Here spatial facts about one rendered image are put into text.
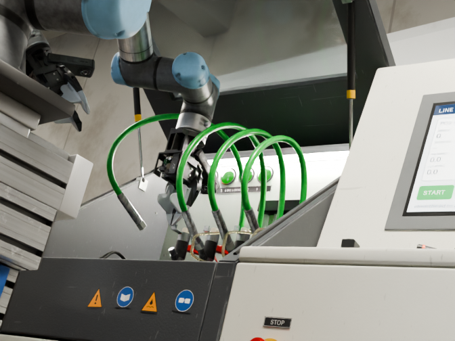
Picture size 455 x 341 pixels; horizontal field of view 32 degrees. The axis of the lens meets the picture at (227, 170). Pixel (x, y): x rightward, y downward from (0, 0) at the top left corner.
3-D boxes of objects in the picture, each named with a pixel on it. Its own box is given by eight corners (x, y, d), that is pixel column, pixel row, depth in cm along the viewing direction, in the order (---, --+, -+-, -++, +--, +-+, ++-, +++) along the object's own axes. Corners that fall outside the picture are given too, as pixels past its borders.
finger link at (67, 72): (75, 103, 183) (55, 81, 187) (81, 100, 184) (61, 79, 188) (76, 86, 180) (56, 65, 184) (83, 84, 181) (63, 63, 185)
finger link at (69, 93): (70, 120, 178) (49, 96, 183) (93, 112, 182) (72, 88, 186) (71, 109, 176) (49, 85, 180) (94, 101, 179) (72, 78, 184)
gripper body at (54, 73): (38, 108, 185) (13, 67, 188) (70, 98, 190) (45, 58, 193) (44, 90, 179) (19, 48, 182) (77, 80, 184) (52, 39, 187)
